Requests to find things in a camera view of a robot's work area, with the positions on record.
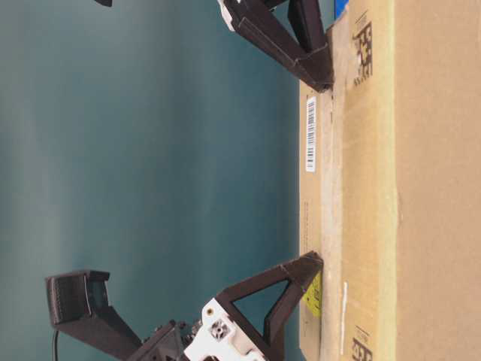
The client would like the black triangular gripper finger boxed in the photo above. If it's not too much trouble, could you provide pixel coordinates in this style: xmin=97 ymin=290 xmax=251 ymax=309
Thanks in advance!
xmin=236 ymin=20 xmax=334 ymax=92
xmin=219 ymin=251 xmax=323 ymax=350
xmin=288 ymin=0 xmax=328 ymax=53

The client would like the brown cardboard box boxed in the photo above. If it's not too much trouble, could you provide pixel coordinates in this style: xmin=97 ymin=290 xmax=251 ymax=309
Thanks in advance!
xmin=299 ymin=1 xmax=480 ymax=360

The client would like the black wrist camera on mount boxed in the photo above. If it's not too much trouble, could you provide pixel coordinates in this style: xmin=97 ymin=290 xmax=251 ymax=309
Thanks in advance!
xmin=45 ymin=269 xmax=141 ymax=360

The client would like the blue object behind box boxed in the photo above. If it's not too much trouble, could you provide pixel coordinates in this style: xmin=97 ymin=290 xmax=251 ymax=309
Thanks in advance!
xmin=334 ymin=0 xmax=349 ymax=19

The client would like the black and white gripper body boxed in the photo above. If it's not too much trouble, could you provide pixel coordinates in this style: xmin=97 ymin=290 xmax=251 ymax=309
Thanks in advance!
xmin=129 ymin=299 xmax=267 ymax=360

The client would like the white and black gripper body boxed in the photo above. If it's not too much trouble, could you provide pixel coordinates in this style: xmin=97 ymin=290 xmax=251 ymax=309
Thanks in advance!
xmin=217 ymin=1 xmax=284 ymax=32

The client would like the black wrist camera corner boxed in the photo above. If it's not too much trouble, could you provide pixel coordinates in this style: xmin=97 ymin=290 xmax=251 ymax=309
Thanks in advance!
xmin=95 ymin=0 xmax=113 ymax=8

